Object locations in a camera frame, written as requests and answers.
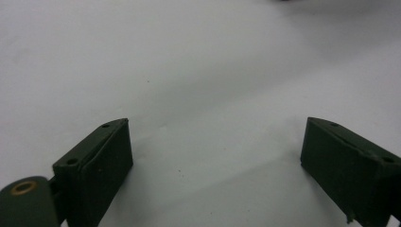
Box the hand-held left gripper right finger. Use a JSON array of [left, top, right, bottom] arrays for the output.
[[300, 116, 401, 227]]

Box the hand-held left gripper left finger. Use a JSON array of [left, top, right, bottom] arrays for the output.
[[52, 117, 134, 227]]

